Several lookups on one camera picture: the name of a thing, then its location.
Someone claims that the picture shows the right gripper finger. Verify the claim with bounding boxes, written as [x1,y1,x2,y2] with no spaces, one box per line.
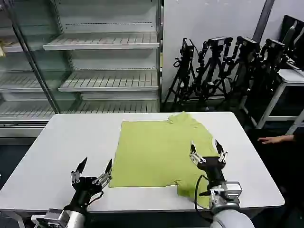
[214,139,229,163]
[189,140,206,165]

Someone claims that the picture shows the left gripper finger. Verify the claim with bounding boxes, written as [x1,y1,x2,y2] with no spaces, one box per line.
[92,158,113,189]
[70,157,88,184]

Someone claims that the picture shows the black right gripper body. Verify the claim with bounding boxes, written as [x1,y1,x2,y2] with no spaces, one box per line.
[197,156,226,186]

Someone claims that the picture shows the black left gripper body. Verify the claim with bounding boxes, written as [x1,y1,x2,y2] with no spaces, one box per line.
[70,176,105,211]

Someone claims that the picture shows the yellow-green shirt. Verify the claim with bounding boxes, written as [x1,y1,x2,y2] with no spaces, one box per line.
[108,112,220,207]

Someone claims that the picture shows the person's hand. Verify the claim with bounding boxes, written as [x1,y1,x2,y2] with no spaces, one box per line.
[258,135,290,145]

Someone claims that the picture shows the white table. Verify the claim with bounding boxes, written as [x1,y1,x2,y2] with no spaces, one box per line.
[0,111,285,216]

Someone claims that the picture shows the white desk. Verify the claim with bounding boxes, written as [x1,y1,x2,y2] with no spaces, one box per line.
[239,68,304,130]

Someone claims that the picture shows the empty white shelf unit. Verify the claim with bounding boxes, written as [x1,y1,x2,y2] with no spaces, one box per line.
[42,0,162,114]

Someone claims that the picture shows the glass-sided shelf cabinet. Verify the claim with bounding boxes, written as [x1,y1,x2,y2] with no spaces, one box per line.
[0,0,60,140]

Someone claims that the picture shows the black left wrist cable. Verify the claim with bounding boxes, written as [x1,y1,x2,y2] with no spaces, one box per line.
[88,190,105,206]

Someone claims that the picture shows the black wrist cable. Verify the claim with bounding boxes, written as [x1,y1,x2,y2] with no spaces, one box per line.
[193,174,214,224]
[88,190,105,206]

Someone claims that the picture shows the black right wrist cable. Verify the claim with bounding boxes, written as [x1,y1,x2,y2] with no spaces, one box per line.
[193,174,214,224]

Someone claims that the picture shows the black camera tripod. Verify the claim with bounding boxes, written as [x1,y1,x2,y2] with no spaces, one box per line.
[227,36,261,112]
[163,37,198,105]
[247,38,286,114]
[194,36,235,109]

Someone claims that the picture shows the grey wall pole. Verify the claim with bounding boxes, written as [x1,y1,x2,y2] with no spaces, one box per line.
[253,0,274,40]

